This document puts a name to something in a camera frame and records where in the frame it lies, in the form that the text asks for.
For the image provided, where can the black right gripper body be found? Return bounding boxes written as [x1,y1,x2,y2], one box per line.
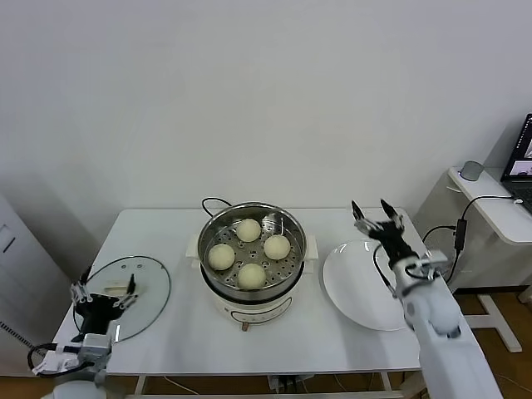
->
[367,219,419,267]

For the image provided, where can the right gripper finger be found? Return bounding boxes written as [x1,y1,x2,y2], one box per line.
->
[351,199,379,239]
[380,199,406,232]

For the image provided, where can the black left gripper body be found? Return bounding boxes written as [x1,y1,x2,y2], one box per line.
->
[74,293,126,336]

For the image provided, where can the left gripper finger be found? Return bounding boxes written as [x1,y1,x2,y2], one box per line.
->
[69,267,92,307]
[112,273,139,311]

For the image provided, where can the white steamed baozi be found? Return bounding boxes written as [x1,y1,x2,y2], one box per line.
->
[235,218,263,243]
[264,234,291,259]
[207,244,236,271]
[237,263,267,291]

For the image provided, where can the perforated steel steamer basket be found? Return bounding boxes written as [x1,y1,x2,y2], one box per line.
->
[197,202,308,294]

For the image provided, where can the glass pot lid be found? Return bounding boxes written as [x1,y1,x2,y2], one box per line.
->
[72,254,171,343]

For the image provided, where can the white round plate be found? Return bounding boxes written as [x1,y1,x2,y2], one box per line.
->
[323,239,412,333]

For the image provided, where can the white cabinet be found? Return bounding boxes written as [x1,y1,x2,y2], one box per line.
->
[0,189,80,377]

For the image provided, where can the white side desk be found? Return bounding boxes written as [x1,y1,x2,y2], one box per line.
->
[413,165,532,354]

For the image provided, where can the white electric cooking pot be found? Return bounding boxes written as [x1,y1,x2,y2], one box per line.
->
[185,232,320,333]

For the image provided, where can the black laptop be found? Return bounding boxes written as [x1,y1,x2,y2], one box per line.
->
[500,112,532,200]

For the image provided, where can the white power strip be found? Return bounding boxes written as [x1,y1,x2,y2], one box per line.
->
[268,373,317,392]

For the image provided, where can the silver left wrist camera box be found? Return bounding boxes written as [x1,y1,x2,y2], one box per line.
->
[53,332,113,365]

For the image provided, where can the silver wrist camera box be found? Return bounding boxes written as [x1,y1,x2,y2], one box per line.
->
[53,332,113,365]
[415,249,451,279]

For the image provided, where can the black hub cable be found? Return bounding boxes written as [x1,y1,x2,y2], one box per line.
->
[421,225,457,242]
[446,249,463,286]

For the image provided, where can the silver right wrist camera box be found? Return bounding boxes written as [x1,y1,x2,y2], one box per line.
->
[415,249,451,279]

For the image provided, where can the black laptop cable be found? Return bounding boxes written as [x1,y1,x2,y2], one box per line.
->
[461,195,525,221]

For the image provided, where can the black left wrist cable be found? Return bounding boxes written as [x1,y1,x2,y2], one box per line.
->
[27,342,84,379]

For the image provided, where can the white table frame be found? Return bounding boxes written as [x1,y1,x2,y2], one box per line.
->
[132,372,394,399]

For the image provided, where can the black pot power cord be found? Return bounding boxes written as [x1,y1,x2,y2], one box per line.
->
[201,197,234,221]

